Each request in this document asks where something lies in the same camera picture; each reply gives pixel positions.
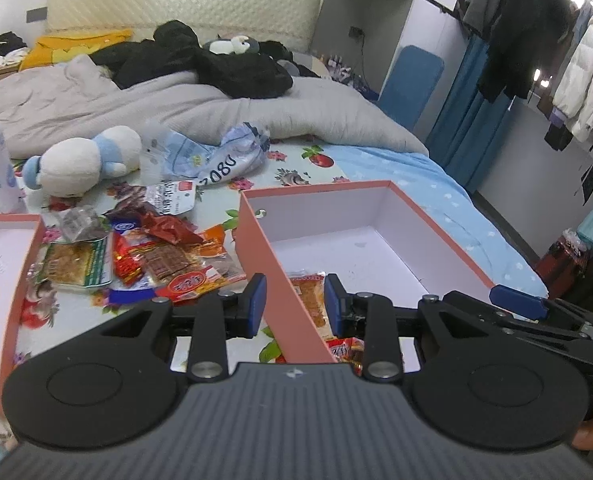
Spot dark red snack wrapper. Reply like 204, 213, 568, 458
139, 211, 204, 247

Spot white wardrobe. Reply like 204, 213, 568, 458
309, 0, 472, 103

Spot green edged snack packet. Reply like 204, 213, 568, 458
39, 236, 116, 292

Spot floral bedsheet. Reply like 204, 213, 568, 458
0, 137, 352, 461

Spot red and brown snack packet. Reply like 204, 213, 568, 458
325, 336, 366, 377

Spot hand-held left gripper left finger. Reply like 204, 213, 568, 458
99, 274, 268, 383

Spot hanging white puffer jacket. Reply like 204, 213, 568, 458
551, 2, 593, 143

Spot blue chair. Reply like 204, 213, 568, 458
378, 44, 446, 132

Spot cream quilted headboard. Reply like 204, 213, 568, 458
45, 0, 323, 53

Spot white and blue plush toy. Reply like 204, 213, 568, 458
23, 125, 143, 199

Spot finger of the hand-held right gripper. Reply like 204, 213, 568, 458
489, 284, 593, 335
445, 289, 593, 351

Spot clear brown snack packet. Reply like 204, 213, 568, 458
140, 240, 248, 307

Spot black clothing heap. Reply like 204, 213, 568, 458
90, 20, 294, 100

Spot blue curtain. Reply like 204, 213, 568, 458
425, 35, 515, 193

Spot yellow pillow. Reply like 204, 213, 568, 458
19, 30, 134, 72

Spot orange rimmed snack packet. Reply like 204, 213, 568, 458
287, 271, 338, 342

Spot white label snack packet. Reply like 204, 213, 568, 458
144, 180, 198, 217

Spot grey duvet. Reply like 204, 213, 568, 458
0, 55, 430, 157

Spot blue and white plastic bag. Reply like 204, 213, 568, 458
144, 119, 272, 189

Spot blue and white snack packet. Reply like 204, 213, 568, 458
94, 215, 158, 307

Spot pink cardboard box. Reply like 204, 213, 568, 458
238, 180, 498, 367

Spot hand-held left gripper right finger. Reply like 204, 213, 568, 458
323, 274, 483, 382

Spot hanging black jacket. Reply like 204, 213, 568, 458
478, 0, 575, 105

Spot red and black bag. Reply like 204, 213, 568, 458
534, 229, 590, 293

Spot grey foil packet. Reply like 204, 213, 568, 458
54, 206, 108, 242

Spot small white plush toy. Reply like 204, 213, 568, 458
204, 35, 261, 57

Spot red crinkly snack packet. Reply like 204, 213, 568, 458
112, 234, 146, 287

